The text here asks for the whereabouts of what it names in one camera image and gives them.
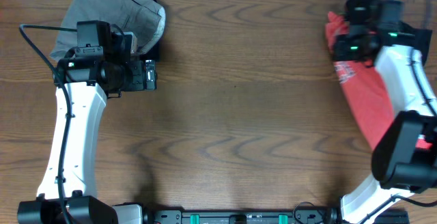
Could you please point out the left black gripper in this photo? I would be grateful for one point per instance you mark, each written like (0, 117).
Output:
(139, 82)

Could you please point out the red soccer t-shirt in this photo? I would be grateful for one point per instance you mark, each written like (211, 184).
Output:
(364, 89)

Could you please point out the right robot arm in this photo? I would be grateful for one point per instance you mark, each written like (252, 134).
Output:
(379, 60)

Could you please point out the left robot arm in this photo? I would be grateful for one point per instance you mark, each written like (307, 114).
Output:
(102, 65)

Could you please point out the dark navy folded garment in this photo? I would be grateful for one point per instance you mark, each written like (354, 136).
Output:
(155, 51)

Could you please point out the grey-brown folded shorts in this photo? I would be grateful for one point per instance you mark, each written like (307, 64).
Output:
(145, 18)

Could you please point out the black t-shirt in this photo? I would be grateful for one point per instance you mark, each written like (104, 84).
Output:
(374, 24)

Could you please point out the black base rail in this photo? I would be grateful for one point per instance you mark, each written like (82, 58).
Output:
(239, 217)

